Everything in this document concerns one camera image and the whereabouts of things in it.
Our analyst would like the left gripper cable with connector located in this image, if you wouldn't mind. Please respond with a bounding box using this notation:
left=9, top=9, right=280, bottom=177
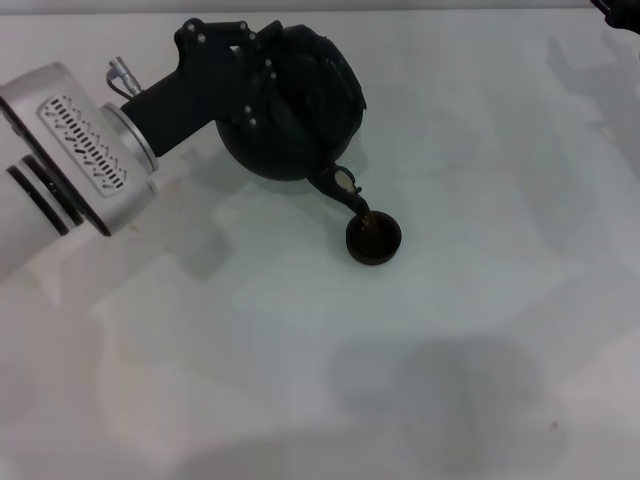
left=105, top=56, right=147, bottom=97

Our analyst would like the black round teapot with handle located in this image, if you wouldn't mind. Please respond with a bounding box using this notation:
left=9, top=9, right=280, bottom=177
left=213, top=22, right=374, bottom=224

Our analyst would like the small dark teacup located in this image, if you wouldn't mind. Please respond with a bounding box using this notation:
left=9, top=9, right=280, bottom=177
left=344, top=209, right=404, bottom=266

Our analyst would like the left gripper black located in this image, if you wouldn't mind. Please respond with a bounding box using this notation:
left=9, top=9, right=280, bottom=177
left=121, top=18, right=302, bottom=159

